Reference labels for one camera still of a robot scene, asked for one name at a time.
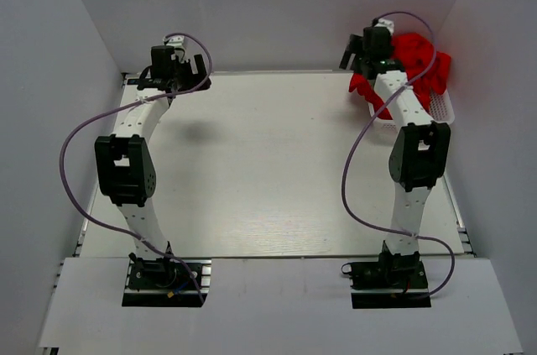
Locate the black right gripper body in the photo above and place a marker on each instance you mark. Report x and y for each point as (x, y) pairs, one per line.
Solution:
(362, 60)

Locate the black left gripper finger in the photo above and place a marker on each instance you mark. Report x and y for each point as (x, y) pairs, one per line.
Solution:
(201, 77)
(186, 65)

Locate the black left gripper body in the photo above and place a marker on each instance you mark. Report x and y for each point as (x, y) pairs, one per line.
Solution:
(184, 78)

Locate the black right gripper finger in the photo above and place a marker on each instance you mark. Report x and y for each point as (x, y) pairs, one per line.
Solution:
(351, 59)
(354, 44)

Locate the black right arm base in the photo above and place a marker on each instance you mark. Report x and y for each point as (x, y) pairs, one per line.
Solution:
(391, 282)

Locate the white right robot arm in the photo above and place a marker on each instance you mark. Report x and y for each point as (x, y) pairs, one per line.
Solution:
(418, 157)

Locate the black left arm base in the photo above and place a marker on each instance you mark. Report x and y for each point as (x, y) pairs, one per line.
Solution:
(163, 283)

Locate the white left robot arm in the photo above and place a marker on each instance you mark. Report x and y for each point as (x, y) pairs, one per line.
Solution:
(125, 170)

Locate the red t shirts in basket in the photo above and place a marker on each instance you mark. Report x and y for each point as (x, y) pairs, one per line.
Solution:
(414, 52)

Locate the white plastic basket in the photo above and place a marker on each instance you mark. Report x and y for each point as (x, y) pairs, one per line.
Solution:
(440, 109)

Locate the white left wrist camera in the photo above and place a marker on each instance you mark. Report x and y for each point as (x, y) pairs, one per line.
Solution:
(176, 41)

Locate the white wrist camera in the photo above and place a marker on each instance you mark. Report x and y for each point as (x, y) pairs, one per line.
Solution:
(176, 41)
(384, 23)

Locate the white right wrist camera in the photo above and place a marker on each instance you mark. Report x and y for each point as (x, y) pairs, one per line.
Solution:
(384, 23)

